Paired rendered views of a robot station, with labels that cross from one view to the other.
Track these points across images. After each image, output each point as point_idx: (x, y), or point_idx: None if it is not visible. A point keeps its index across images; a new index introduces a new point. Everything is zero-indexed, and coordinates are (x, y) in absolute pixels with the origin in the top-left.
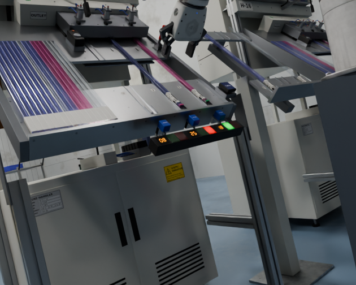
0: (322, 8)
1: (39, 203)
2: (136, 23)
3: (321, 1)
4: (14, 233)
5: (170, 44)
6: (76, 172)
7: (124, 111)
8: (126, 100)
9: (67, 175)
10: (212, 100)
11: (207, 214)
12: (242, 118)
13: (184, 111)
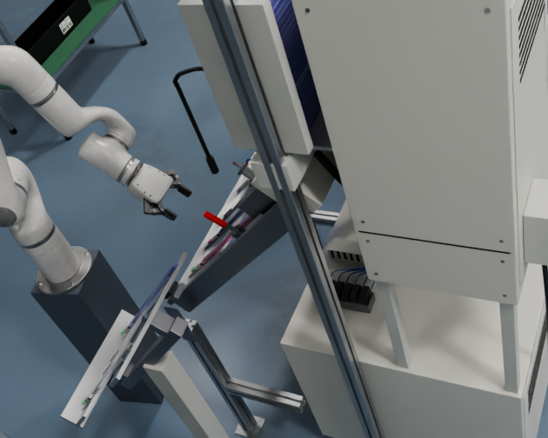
0: (57, 228)
1: None
2: (250, 188)
3: (55, 224)
4: None
5: (176, 188)
6: (350, 220)
7: (241, 194)
8: (243, 195)
9: (342, 208)
10: (191, 280)
11: (301, 400)
12: None
13: (204, 237)
